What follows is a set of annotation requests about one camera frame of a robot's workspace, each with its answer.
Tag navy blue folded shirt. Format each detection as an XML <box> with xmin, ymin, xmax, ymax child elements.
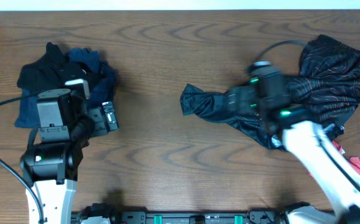
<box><xmin>14</xmin><ymin>44</ymin><xmax>116</xmax><ymax>128</ymax></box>

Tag black shirt orange contour lines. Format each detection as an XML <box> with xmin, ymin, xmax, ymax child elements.
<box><xmin>180</xmin><ymin>35</ymin><xmax>360</xmax><ymax>151</ymax></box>

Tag black folded polo shirt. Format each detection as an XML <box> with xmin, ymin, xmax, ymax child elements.
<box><xmin>17</xmin><ymin>42</ymin><xmax>103</xmax><ymax>93</ymax></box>

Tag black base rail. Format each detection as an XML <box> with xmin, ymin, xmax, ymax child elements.
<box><xmin>70</xmin><ymin>202</ymin><xmax>336</xmax><ymax>224</ymax></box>

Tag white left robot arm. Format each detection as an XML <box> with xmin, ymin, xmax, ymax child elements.
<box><xmin>21</xmin><ymin>88</ymin><xmax>118</xmax><ymax>223</ymax></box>

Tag red cloth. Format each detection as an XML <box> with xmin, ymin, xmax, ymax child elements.
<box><xmin>307</xmin><ymin>140</ymin><xmax>360</xmax><ymax>184</ymax></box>

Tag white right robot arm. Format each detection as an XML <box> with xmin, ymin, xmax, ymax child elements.
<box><xmin>228</xmin><ymin>61</ymin><xmax>360</xmax><ymax>223</ymax></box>

